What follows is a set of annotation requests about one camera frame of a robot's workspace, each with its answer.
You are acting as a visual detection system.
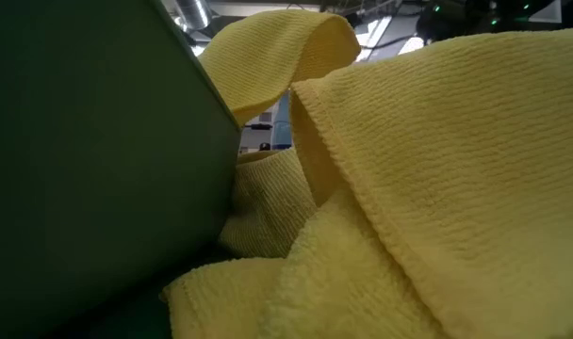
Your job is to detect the silver ventilation duct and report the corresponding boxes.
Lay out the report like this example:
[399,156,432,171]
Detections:
[172,0,213,30]

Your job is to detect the green plastic basket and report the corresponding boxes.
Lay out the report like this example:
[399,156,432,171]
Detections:
[0,0,243,339]

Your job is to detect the light blue spray bottle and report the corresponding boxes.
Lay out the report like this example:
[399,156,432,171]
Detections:
[270,91,293,151]

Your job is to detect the white ceiling box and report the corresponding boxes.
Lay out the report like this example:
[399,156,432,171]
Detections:
[529,0,562,24]

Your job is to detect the yellow microfiber towel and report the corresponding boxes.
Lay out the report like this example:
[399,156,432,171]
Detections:
[197,8,362,128]
[162,26,573,339]
[217,148,319,260]

